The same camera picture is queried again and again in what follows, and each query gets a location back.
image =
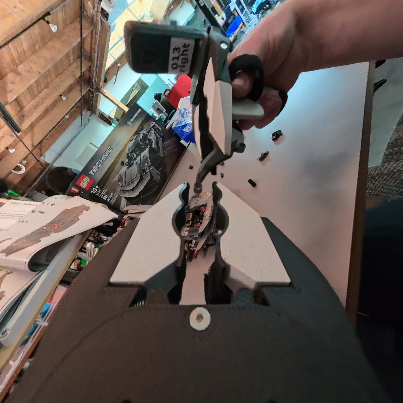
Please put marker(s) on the white ceiling spotlight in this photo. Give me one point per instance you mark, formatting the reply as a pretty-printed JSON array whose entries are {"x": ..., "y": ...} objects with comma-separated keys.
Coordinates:
[{"x": 52, "y": 27}]

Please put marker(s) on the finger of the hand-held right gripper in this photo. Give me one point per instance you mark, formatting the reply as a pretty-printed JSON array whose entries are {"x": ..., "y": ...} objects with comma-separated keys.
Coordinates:
[
  {"x": 220, "y": 119},
  {"x": 197, "y": 129}
]

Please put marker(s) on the lego set box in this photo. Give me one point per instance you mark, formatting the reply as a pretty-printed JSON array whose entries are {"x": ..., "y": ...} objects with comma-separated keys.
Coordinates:
[{"x": 104, "y": 163}]

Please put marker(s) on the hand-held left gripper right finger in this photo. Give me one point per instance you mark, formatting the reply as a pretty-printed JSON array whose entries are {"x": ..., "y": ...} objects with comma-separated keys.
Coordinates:
[{"x": 252, "y": 248}]

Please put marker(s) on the blue plastic parts bag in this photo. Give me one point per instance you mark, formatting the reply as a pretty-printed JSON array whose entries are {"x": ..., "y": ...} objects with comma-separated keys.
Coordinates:
[{"x": 185, "y": 132}]

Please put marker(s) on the red plastic case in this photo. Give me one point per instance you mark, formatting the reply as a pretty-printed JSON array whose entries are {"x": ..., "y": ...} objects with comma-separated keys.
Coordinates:
[{"x": 179, "y": 91}]

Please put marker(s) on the lego instruction booklet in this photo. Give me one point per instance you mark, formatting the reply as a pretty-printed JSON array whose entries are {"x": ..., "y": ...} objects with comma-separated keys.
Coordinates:
[{"x": 47, "y": 220}]

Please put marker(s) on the person's right hand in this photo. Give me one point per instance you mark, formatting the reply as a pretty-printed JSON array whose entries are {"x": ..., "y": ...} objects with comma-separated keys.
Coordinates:
[{"x": 283, "y": 41}]

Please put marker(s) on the person's right forearm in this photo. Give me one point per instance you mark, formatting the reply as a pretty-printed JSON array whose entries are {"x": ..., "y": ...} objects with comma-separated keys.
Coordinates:
[{"x": 371, "y": 28}]

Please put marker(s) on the pile of small lego pieces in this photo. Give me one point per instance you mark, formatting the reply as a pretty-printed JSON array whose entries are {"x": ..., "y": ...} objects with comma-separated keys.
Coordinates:
[{"x": 97, "y": 239}]

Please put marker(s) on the black round base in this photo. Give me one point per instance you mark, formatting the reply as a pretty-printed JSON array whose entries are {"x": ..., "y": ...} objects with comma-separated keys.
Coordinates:
[{"x": 59, "y": 181}]

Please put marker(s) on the grey curved lego piece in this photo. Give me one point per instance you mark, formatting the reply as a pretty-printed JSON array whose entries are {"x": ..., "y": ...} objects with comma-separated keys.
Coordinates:
[{"x": 209, "y": 162}]

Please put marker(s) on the blue storage crate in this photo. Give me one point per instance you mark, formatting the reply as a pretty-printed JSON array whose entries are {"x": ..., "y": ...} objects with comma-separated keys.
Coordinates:
[{"x": 234, "y": 26}]

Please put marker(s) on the grey lego car model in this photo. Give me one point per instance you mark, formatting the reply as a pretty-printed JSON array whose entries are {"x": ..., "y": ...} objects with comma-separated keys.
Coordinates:
[{"x": 198, "y": 220}]

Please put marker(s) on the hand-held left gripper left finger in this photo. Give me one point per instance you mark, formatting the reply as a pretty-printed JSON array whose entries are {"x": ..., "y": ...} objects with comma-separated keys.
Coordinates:
[{"x": 151, "y": 248}]

